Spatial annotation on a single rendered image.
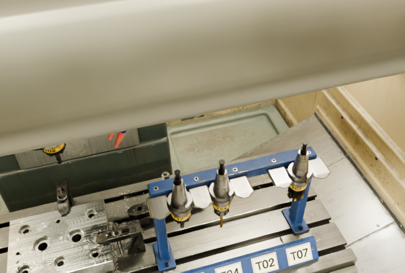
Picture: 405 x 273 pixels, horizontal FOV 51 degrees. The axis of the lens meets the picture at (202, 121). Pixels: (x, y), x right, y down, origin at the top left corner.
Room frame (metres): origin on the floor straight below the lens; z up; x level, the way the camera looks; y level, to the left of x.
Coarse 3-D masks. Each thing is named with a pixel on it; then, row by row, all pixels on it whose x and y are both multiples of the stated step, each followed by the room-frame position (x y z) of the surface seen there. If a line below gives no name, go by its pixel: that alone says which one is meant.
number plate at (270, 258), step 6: (258, 258) 0.66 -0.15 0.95; (264, 258) 0.66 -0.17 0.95; (270, 258) 0.66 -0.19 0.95; (276, 258) 0.66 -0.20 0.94; (252, 264) 0.65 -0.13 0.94; (258, 264) 0.65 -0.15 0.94; (264, 264) 0.65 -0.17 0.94; (270, 264) 0.65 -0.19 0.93; (276, 264) 0.65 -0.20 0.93; (258, 270) 0.64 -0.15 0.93; (264, 270) 0.64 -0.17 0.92; (270, 270) 0.64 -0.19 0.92
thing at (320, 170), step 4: (312, 160) 0.80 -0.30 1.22; (316, 160) 0.80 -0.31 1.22; (320, 160) 0.80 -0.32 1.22; (312, 164) 0.78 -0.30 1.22; (316, 164) 0.78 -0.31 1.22; (320, 164) 0.78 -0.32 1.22; (324, 164) 0.78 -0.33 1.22; (312, 168) 0.77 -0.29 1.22; (316, 168) 0.77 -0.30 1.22; (320, 168) 0.77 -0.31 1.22; (324, 168) 0.77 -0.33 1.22; (312, 172) 0.75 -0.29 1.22; (316, 172) 0.75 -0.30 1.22; (320, 172) 0.75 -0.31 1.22; (324, 172) 0.75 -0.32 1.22; (328, 172) 0.75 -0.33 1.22; (312, 176) 0.74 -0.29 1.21; (316, 176) 0.74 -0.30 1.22; (320, 176) 0.74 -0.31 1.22; (324, 176) 0.74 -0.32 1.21
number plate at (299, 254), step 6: (294, 246) 0.69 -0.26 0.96; (300, 246) 0.69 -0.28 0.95; (306, 246) 0.70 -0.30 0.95; (288, 252) 0.68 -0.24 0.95; (294, 252) 0.68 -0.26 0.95; (300, 252) 0.68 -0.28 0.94; (306, 252) 0.69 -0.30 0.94; (288, 258) 0.67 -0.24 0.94; (294, 258) 0.67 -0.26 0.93; (300, 258) 0.67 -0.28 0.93; (306, 258) 0.67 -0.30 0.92; (312, 258) 0.67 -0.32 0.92; (294, 264) 0.66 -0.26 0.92
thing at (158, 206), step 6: (150, 198) 0.68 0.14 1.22; (156, 198) 0.68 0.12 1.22; (162, 198) 0.68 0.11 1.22; (150, 204) 0.66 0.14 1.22; (156, 204) 0.66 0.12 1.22; (162, 204) 0.66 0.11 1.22; (150, 210) 0.65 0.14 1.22; (156, 210) 0.64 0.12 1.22; (162, 210) 0.64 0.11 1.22; (168, 210) 0.64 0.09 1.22; (150, 216) 0.63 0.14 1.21; (156, 216) 0.63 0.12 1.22; (162, 216) 0.63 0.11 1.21
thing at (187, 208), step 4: (188, 192) 0.69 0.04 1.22; (168, 196) 0.68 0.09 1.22; (168, 200) 0.67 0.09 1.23; (168, 204) 0.66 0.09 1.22; (172, 204) 0.65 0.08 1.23; (188, 204) 0.65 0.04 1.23; (192, 204) 0.67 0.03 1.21; (172, 208) 0.64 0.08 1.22; (176, 208) 0.64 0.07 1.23; (180, 208) 0.65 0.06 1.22; (184, 208) 0.65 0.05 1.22; (188, 208) 0.65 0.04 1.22; (172, 212) 0.65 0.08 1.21; (176, 212) 0.64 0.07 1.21; (180, 212) 0.65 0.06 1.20; (188, 212) 0.65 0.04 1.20
